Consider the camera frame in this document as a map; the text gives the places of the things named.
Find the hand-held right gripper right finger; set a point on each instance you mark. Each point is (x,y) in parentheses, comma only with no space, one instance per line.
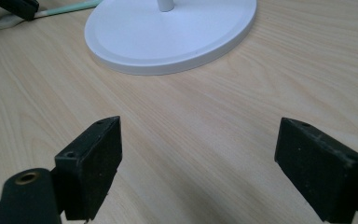
(320,171)

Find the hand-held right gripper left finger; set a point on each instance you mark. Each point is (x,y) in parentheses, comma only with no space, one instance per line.
(88,168)

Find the green and cream silicone brush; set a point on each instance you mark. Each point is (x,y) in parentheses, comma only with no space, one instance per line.
(68,8)

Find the white round plate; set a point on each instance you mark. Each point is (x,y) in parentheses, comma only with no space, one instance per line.
(167,40)

